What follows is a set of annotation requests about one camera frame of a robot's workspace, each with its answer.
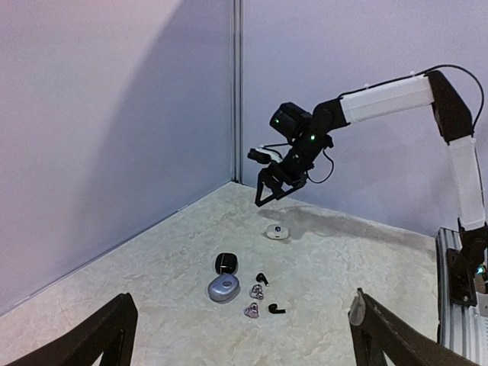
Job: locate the aluminium front rail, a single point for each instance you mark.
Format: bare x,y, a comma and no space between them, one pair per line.
461,328

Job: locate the black earbud upper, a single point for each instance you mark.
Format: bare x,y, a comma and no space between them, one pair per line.
261,278

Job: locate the black earbud lower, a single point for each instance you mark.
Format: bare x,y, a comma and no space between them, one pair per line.
273,308

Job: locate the right frame post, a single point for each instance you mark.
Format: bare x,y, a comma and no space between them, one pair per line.
237,90

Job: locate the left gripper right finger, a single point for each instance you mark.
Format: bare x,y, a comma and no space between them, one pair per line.
380,336

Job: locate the black earbud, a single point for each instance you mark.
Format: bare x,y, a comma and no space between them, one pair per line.
273,308
261,278

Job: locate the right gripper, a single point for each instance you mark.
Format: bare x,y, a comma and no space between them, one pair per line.
292,171

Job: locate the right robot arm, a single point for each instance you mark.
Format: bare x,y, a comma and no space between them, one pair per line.
400,152

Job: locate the purple round charging case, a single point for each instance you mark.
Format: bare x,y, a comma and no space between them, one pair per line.
223,288

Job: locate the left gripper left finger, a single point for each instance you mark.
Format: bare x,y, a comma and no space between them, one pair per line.
108,336

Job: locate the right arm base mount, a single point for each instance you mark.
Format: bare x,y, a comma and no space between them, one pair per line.
463,265

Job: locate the black charging case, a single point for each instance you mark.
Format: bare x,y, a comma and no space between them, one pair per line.
226,263

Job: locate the white earbud charging case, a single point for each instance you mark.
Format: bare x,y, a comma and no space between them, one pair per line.
277,232

